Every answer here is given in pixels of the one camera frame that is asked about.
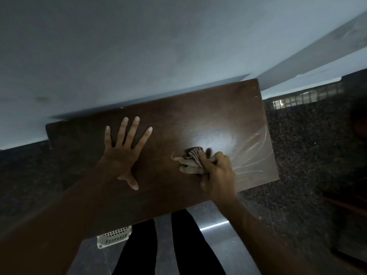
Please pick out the person's left hand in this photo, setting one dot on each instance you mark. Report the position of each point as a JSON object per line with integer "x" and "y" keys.
{"x": 120, "y": 160}

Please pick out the person's right hand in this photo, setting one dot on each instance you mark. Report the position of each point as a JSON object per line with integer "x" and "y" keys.
{"x": 220, "y": 177}

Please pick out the striped brown cleaning cloth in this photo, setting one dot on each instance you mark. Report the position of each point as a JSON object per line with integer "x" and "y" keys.
{"x": 190, "y": 167}

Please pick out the person's black trousers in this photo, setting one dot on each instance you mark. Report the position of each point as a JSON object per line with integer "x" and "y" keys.
{"x": 137, "y": 252}

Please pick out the dark wooden table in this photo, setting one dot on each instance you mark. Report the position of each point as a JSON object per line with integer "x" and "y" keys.
{"x": 172, "y": 120}

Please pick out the dark wooden furniture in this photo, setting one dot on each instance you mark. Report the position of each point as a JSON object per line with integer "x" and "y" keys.
{"x": 349, "y": 220}

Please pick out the person's right forearm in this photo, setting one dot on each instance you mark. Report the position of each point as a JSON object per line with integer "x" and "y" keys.
{"x": 258, "y": 240}

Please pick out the white plastic lattice basket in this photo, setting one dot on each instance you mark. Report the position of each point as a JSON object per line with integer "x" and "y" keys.
{"x": 113, "y": 236}

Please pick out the person's left forearm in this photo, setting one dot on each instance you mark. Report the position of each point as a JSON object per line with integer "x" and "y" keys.
{"x": 51, "y": 231}

